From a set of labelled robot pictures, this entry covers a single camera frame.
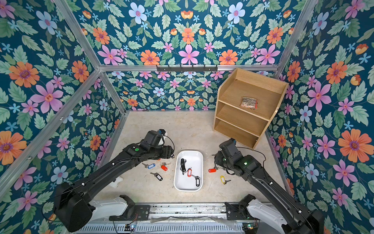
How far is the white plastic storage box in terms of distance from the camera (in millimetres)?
836

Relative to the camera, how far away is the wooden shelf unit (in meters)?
0.79

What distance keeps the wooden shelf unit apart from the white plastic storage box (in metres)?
0.29
